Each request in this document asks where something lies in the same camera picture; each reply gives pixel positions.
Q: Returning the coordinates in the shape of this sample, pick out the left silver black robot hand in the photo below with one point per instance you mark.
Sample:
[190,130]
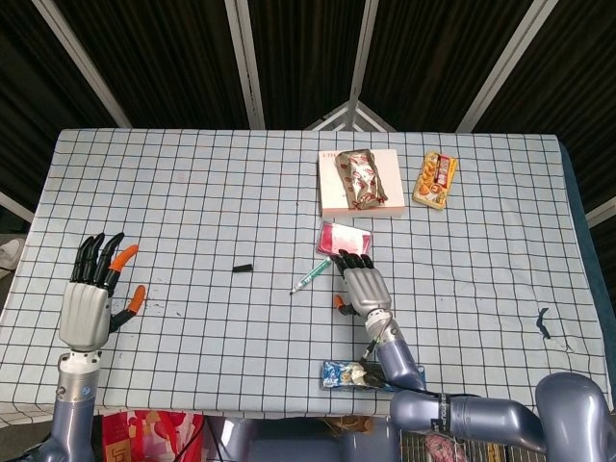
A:
[84,308]

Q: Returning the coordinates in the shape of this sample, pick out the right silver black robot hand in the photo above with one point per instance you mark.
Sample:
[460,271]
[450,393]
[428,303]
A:
[368,289]

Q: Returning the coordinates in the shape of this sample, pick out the green white marker pen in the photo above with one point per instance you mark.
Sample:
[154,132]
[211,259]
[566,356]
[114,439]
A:
[312,275]

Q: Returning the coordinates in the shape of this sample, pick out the black marker cap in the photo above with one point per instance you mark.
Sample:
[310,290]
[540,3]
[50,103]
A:
[243,268]

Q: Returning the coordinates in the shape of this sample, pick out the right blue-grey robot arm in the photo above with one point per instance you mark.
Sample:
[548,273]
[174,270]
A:
[399,366]

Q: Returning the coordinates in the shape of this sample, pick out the pink snack packet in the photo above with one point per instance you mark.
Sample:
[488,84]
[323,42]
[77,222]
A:
[341,238]

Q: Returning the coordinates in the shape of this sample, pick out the blue cookie package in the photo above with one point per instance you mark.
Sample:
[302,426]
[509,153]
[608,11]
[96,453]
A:
[339,375]

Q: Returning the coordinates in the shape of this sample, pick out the white flat cardboard box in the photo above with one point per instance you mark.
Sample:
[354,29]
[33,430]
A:
[392,187]

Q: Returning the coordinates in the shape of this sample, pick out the crumpled foil snack wrapper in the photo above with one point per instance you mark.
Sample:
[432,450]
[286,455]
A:
[358,178]

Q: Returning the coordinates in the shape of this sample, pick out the yellow snack box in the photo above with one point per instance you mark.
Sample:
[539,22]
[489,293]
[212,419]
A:
[434,180]

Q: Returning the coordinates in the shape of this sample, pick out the blue checkered tablecloth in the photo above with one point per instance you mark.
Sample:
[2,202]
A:
[144,192]

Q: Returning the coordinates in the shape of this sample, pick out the brown paper bag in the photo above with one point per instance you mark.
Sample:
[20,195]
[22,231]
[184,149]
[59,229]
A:
[349,426]

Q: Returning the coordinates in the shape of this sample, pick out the red shopping bag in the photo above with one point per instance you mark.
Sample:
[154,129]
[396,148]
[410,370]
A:
[154,435]

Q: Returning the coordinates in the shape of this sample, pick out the blue-grey robot torso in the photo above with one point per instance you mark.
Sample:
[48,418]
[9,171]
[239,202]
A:
[298,443]

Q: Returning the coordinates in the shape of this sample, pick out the white triangular metal frame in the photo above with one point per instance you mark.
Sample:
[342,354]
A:
[353,113]

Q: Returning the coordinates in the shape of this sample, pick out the white metal frame bar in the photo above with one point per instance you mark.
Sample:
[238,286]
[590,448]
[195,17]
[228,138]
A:
[245,62]
[505,67]
[82,62]
[362,48]

